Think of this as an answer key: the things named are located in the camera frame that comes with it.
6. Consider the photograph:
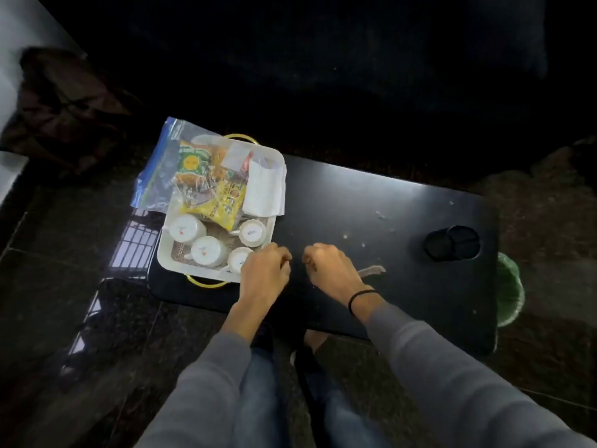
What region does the person's right hand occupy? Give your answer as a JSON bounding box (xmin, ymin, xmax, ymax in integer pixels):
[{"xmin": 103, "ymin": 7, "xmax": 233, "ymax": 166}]
[{"xmin": 302, "ymin": 243, "xmax": 372, "ymax": 307}]

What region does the person's left hand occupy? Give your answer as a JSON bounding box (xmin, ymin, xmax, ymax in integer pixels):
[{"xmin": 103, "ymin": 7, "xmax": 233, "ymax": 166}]
[{"xmin": 238, "ymin": 242, "xmax": 294, "ymax": 314}]

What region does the white cup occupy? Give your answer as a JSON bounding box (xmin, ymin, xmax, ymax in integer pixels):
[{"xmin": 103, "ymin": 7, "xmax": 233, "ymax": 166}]
[
  {"xmin": 231, "ymin": 218, "xmax": 267, "ymax": 249},
  {"xmin": 220, "ymin": 246, "xmax": 255, "ymax": 276},
  {"xmin": 184, "ymin": 235, "xmax": 229, "ymax": 268},
  {"xmin": 166, "ymin": 213, "xmax": 208, "ymax": 244}
]

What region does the yellow snack packet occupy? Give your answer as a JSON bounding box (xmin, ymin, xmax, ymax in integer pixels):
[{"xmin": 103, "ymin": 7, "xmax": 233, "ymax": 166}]
[{"xmin": 182, "ymin": 151, "xmax": 255, "ymax": 231}]

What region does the white paper napkin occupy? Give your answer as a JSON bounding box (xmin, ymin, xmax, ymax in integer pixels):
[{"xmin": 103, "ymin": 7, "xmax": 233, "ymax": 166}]
[{"xmin": 242, "ymin": 158, "xmax": 287, "ymax": 218}]

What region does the white tray with gold handles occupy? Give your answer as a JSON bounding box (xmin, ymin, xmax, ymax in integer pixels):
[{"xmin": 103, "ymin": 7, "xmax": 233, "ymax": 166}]
[{"xmin": 157, "ymin": 133, "xmax": 286, "ymax": 289}]

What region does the green snack packet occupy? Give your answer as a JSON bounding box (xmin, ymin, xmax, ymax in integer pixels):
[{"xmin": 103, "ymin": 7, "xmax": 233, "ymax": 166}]
[{"xmin": 175, "ymin": 142, "xmax": 229, "ymax": 206}]

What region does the clear zip bag blue strip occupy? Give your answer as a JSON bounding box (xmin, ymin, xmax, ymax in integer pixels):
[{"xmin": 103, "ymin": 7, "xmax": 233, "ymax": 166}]
[{"xmin": 130, "ymin": 117, "xmax": 255, "ymax": 231}]

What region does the person's right forearm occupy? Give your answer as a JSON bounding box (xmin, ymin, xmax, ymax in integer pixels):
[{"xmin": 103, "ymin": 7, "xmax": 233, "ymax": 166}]
[{"xmin": 347, "ymin": 291, "xmax": 597, "ymax": 448}]

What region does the person's left forearm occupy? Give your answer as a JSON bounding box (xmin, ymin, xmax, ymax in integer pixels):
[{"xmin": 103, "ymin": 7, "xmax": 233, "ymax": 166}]
[{"xmin": 135, "ymin": 298, "xmax": 280, "ymax": 448}]

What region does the person's right leg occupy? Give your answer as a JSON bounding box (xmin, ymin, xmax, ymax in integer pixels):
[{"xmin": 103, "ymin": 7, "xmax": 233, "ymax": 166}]
[{"xmin": 291, "ymin": 330, "xmax": 392, "ymax": 448}]

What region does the black wrist band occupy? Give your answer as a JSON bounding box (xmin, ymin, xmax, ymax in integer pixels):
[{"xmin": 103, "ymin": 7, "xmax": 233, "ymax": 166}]
[{"xmin": 347, "ymin": 289, "xmax": 379, "ymax": 317}]

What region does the black table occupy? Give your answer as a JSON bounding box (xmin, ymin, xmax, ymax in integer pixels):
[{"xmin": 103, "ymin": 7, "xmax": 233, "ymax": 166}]
[{"xmin": 148, "ymin": 153, "xmax": 500, "ymax": 358}]

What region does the black round holder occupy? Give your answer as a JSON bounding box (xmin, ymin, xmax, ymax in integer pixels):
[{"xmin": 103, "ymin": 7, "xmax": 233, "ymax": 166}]
[{"xmin": 423, "ymin": 225, "xmax": 481, "ymax": 263}]

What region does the green waste bin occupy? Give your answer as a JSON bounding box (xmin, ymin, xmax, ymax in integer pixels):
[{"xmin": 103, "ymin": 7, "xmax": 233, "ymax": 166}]
[{"xmin": 496, "ymin": 251, "xmax": 526, "ymax": 328}]

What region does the brown cloth bag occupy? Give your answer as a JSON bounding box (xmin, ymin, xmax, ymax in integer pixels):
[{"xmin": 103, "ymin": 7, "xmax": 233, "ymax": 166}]
[{"xmin": 0, "ymin": 46, "xmax": 136, "ymax": 178}]

